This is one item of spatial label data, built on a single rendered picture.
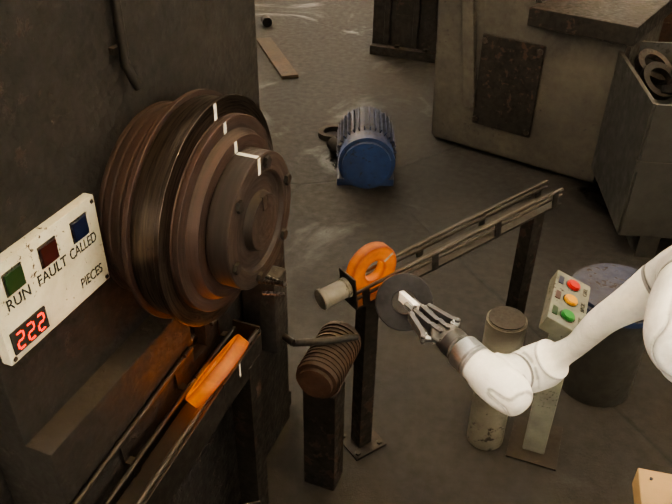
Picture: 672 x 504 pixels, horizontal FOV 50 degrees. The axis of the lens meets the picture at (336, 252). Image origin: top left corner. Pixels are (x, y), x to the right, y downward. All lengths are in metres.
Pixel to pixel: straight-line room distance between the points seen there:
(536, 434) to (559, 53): 2.08
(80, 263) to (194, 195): 0.23
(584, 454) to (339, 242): 1.47
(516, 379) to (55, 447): 0.97
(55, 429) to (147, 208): 0.43
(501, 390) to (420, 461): 0.81
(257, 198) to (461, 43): 2.82
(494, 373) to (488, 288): 1.49
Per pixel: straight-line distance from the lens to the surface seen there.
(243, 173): 1.33
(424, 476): 2.41
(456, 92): 4.18
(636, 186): 3.37
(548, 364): 1.79
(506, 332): 2.15
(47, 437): 1.42
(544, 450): 2.52
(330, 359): 1.97
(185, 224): 1.31
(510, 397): 1.68
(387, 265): 2.01
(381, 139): 3.62
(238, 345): 1.59
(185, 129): 1.32
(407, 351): 2.80
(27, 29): 1.20
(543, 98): 3.98
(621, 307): 1.49
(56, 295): 1.31
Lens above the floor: 1.87
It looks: 34 degrees down
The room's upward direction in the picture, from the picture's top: 1 degrees clockwise
